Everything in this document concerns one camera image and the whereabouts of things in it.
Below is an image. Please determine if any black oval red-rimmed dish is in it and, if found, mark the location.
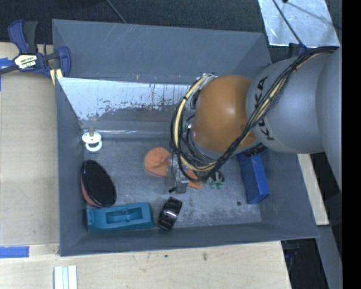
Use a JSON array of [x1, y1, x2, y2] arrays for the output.
[[80, 159, 118, 208]]

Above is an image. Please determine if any teal plastic block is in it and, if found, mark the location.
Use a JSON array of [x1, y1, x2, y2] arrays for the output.
[[85, 202, 155, 233]]

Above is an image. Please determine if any black toy wheel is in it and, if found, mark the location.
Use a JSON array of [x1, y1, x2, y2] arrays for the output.
[[156, 196, 184, 231]]

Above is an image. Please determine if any grey metal bin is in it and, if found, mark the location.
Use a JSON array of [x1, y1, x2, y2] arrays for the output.
[[51, 19, 320, 257]]

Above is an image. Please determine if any blue box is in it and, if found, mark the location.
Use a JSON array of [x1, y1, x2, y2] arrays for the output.
[[236, 152, 271, 205]]

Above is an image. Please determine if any pale wood flat board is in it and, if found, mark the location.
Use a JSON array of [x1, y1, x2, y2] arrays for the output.
[[0, 70, 61, 247]]

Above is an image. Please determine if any white ring toy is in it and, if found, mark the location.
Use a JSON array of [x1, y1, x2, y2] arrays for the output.
[[81, 126, 103, 153]]

